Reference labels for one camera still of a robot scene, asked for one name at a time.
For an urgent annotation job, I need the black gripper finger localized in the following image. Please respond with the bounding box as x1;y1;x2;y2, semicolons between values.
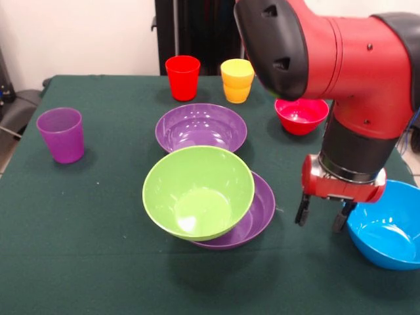
331;200;357;234
294;193;311;227

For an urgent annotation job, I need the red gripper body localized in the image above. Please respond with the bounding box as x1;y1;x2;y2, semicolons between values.
301;154;388;204

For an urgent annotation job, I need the large purple bowl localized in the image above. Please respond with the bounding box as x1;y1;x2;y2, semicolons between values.
154;103;248;155
190;170;276;251

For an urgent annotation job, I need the large blue bowl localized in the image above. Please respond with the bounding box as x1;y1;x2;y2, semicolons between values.
346;179;420;271

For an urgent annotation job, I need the large green bowl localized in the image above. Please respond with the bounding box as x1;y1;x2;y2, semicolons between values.
142;145;256;242

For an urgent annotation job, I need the small red bowl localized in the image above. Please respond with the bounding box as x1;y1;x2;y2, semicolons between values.
274;97;330;137

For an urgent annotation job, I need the yellow cup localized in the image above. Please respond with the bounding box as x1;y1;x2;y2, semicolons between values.
220;58;256;104

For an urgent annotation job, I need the red cup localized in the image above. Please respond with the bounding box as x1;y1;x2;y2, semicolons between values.
164;56;201;102

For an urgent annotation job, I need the dark green tablecloth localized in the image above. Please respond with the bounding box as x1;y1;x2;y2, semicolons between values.
0;74;420;315

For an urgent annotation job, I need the purple cup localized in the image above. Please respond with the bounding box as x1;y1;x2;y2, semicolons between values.
35;107;85;165

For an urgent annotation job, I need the dark grey equipment base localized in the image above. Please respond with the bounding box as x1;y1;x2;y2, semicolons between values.
0;88;45;140

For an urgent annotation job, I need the black equipment rack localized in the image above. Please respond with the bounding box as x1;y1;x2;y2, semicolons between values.
0;45;16;109

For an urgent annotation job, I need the blue floor cable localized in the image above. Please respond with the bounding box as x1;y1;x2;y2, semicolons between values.
398;110;420;156

